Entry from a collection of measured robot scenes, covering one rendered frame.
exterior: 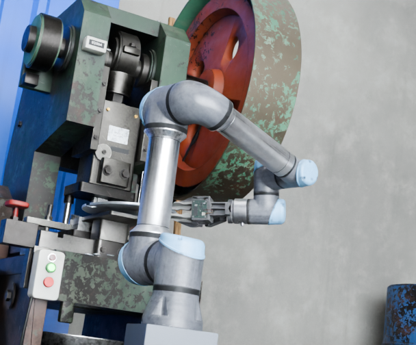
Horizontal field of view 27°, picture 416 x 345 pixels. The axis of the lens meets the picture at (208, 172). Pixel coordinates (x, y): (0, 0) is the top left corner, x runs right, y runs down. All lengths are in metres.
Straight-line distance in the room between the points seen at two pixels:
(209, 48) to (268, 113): 0.56
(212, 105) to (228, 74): 0.84
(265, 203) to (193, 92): 0.45
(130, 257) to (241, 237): 2.25
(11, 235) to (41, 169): 0.55
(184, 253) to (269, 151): 0.42
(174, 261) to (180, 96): 0.43
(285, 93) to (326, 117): 2.06
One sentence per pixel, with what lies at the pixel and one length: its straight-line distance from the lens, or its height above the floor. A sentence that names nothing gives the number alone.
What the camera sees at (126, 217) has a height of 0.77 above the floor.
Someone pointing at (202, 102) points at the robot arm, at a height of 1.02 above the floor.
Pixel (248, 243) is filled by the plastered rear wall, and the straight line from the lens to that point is 4.46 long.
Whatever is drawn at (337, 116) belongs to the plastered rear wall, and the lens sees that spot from 4.89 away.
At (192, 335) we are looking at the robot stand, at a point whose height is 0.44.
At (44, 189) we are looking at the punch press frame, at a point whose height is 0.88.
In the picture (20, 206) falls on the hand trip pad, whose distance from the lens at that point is 2.51.
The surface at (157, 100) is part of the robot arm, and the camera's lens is 2.28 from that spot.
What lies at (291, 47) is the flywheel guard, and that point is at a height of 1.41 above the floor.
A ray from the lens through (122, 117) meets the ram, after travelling 2.85.
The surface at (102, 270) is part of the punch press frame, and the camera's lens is 2.60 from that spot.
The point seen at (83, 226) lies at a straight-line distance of 2.78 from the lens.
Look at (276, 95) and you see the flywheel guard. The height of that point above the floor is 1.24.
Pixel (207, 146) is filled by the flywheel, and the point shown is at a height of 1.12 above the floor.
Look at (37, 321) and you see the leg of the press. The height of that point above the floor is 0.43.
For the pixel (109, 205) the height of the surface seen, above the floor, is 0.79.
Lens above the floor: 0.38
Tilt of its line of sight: 12 degrees up
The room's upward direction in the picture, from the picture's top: 7 degrees clockwise
